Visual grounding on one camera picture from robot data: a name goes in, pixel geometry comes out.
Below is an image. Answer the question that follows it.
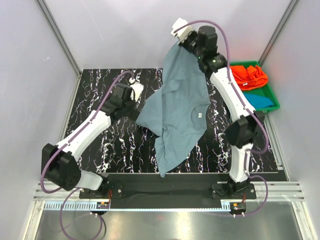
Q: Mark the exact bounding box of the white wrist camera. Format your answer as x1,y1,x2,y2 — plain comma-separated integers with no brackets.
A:
129,77,144,102
170,18,195,43

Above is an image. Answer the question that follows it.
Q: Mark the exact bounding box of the grey-blue t shirt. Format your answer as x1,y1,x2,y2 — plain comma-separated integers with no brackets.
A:
136,43,210,177

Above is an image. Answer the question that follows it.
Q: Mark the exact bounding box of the small connector box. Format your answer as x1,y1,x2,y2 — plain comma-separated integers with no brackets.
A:
230,202,247,215
96,200,111,209

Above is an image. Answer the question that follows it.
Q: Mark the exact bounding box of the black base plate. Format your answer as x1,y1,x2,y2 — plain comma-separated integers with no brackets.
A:
79,173,257,211

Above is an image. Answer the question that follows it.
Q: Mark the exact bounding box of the teal blue t shirt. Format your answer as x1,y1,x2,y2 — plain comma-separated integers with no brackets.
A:
243,92,274,111

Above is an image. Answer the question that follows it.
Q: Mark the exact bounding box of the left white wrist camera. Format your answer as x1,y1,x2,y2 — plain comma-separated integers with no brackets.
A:
129,77,144,102

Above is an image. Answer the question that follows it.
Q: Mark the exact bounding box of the white slotted cable duct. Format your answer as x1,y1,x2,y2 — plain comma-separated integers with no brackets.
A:
43,201,232,212

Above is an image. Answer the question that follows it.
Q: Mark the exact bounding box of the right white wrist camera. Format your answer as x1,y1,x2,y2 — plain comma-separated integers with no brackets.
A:
170,18,195,43

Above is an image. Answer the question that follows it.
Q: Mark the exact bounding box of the aluminium rail frame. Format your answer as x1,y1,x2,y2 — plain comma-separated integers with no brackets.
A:
32,181,306,202

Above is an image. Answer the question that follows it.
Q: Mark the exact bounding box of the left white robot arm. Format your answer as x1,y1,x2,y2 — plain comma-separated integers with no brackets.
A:
40,82,144,198

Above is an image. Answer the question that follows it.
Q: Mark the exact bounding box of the right aluminium corner post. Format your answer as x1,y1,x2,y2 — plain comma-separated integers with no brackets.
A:
258,0,300,67

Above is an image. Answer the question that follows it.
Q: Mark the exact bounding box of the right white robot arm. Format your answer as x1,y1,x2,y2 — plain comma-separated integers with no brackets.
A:
171,25,265,199

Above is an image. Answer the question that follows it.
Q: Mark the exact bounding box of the left small connector box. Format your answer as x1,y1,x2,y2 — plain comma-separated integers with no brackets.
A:
96,200,111,209

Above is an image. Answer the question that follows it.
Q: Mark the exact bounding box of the aluminium corner post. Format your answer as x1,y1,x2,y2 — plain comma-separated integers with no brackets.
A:
258,0,300,67
35,0,82,78

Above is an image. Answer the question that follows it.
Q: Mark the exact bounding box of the right small connector box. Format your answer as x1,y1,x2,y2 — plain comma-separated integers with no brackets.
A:
230,202,247,215

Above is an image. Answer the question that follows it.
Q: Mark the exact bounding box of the left aluminium corner post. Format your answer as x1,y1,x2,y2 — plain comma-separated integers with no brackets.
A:
35,0,82,78

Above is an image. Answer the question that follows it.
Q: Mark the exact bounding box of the green plastic bin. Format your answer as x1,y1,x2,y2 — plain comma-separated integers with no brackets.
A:
230,61,280,113

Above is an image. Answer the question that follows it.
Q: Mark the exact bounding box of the orange t shirt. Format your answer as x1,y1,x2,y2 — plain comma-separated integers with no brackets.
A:
230,65,269,91

